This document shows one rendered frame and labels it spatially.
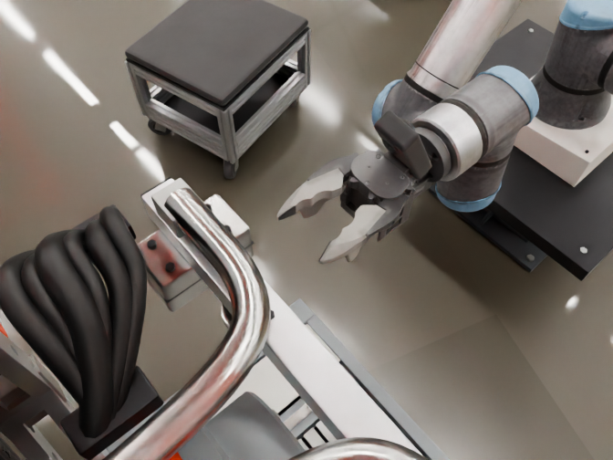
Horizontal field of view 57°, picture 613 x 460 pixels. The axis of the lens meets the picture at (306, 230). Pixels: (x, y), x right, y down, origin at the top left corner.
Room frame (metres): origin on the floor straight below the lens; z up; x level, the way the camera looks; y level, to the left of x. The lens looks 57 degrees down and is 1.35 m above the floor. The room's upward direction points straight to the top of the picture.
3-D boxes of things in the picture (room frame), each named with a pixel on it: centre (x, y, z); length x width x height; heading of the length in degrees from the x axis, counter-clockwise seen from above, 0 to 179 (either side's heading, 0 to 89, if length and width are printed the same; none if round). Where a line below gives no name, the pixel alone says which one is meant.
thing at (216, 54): (1.30, 0.25, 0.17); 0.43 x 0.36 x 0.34; 146
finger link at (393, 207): (0.36, -0.08, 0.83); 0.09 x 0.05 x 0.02; 147
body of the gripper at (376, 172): (0.42, -0.11, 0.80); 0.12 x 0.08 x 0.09; 130
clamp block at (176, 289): (0.25, 0.10, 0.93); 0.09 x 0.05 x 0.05; 130
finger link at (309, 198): (0.39, 0.00, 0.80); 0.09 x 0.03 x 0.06; 113
